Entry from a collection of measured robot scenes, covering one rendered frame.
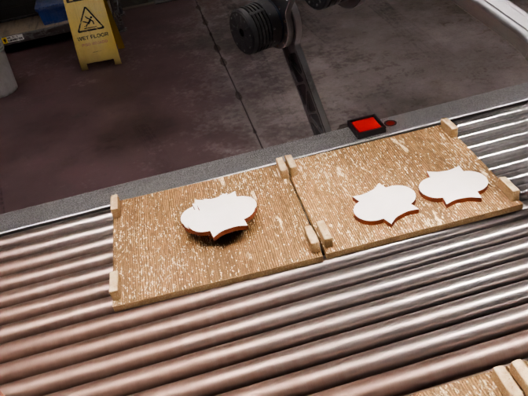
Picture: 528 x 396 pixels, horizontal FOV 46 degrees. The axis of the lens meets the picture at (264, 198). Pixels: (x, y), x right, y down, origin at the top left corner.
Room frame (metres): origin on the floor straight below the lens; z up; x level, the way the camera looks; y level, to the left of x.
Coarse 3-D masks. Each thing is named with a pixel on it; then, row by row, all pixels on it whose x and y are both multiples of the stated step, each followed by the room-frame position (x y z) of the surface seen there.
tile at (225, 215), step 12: (204, 204) 1.06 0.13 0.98; (216, 204) 1.05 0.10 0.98; (228, 204) 1.04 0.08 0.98; (240, 204) 1.04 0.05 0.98; (252, 204) 1.03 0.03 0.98; (192, 216) 1.02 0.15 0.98; (204, 216) 1.02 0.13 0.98; (216, 216) 1.01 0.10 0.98; (228, 216) 1.00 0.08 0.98; (240, 216) 1.00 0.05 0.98; (252, 216) 1.00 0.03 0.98; (192, 228) 0.98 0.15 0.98; (204, 228) 0.98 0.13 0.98; (216, 228) 0.97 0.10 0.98; (228, 228) 0.96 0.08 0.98; (240, 228) 0.97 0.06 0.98
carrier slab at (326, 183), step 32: (320, 160) 1.22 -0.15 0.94; (352, 160) 1.20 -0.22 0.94; (384, 160) 1.17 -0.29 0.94; (416, 160) 1.15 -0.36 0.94; (448, 160) 1.13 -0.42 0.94; (480, 160) 1.11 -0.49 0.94; (320, 192) 1.09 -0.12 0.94; (352, 192) 1.07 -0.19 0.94; (416, 192) 1.03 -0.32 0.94; (352, 224) 0.97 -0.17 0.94; (384, 224) 0.95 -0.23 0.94; (416, 224) 0.93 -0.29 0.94; (448, 224) 0.92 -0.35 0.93
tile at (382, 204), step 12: (372, 192) 1.04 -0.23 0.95; (384, 192) 1.04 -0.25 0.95; (396, 192) 1.03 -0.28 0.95; (408, 192) 1.02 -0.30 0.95; (360, 204) 1.01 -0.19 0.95; (372, 204) 1.01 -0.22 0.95; (384, 204) 1.00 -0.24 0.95; (396, 204) 0.99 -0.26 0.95; (408, 204) 0.99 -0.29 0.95; (360, 216) 0.97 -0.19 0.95; (372, 216) 0.97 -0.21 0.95; (384, 216) 0.96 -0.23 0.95; (396, 216) 0.95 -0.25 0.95
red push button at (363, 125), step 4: (360, 120) 1.38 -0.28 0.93; (364, 120) 1.38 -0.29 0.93; (368, 120) 1.38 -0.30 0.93; (372, 120) 1.37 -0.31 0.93; (356, 124) 1.37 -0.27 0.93; (360, 124) 1.36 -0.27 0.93; (364, 124) 1.36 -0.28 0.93; (368, 124) 1.36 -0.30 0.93; (372, 124) 1.35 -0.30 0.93; (376, 124) 1.35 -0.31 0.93; (356, 128) 1.35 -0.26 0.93; (360, 128) 1.35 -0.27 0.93; (364, 128) 1.34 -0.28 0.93; (368, 128) 1.34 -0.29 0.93; (372, 128) 1.34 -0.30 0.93
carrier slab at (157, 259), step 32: (160, 192) 1.20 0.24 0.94; (192, 192) 1.18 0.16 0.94; (224, 192) 1.16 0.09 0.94; (256, 192) 1.14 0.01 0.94; (288, 192) 1.11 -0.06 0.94; (128, 224) 1.10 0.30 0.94; (160, 224) 1.08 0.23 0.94; (256, 224) 1.02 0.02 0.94; (288, 224) 1.00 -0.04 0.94; (128, 256) 0.99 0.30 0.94; (160, 256) 0.97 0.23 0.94; (192, 256) 0.95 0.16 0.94; (224, 256) 0.94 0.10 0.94; (256, 256) 0.92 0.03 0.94; (288, 256) 0.90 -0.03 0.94; (320, 256) 0.89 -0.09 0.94; (128, 288) 0.89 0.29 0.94; (160, 288) 0.88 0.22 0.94; (192, 288) 0.87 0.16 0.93
